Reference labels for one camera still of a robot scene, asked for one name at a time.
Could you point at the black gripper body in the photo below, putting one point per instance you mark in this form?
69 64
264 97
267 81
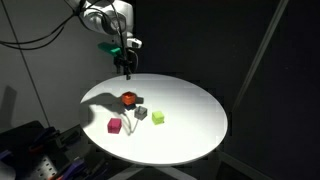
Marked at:
130 60

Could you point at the purple orange clamp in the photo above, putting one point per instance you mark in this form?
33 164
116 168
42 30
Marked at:
44 136

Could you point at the perforated metal board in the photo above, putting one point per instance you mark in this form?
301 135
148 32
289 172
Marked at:
44 169

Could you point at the blue block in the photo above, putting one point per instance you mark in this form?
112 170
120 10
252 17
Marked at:
130 106

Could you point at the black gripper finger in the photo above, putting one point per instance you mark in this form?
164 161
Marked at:
128 73
118 69

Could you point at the purple black clamp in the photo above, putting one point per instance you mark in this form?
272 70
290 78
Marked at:
82 169

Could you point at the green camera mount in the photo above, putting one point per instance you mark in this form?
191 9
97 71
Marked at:
112 49

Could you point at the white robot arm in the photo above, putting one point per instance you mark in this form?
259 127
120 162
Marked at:
114 19

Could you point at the white round table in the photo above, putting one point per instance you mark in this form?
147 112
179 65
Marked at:
194 121

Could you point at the lime green block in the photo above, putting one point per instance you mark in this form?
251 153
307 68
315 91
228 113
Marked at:
157 117

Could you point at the orange block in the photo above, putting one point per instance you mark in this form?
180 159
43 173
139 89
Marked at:
128 98

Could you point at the grey block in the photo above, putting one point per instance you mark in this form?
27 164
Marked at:
140 113

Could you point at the magenta block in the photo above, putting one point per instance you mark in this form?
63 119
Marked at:
114 125

